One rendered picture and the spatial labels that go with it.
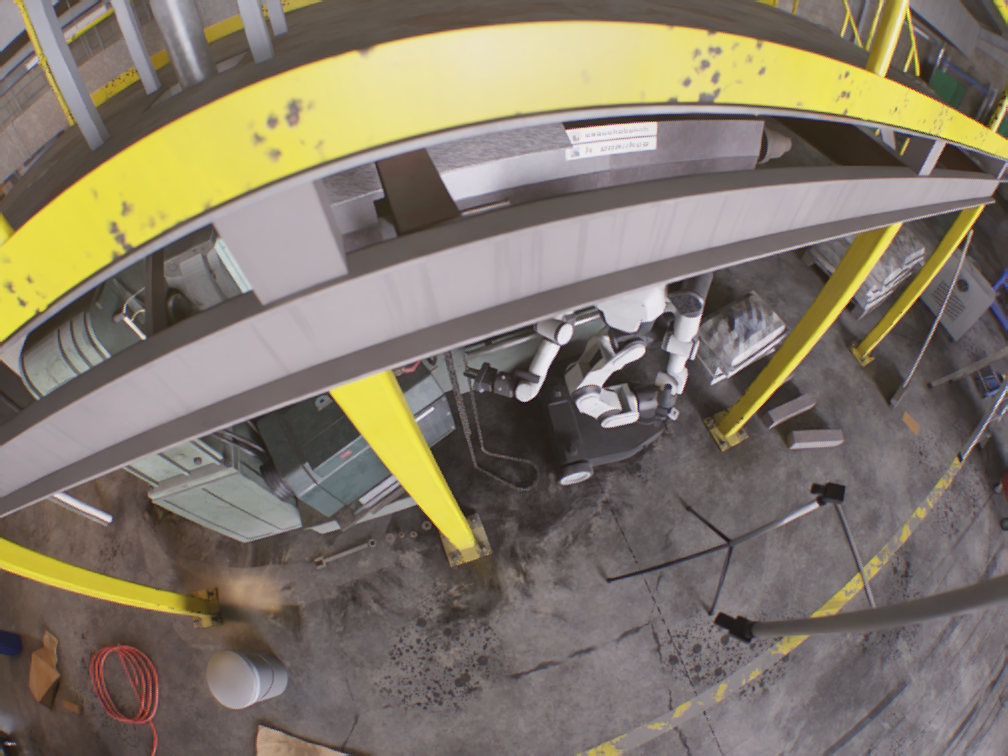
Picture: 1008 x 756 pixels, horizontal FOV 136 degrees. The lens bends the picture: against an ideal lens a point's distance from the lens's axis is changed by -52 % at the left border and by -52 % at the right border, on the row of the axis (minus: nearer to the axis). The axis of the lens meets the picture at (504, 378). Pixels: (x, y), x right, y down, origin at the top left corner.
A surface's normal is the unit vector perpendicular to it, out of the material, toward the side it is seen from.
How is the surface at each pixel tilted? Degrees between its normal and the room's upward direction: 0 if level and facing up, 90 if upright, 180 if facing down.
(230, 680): 0
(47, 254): 90
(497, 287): 90
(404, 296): 90
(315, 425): 0
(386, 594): 0
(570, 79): 90
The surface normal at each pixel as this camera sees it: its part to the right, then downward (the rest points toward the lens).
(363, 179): 0.15, -0.05
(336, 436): -0.03, -0.53
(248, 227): 0.35, 0.79
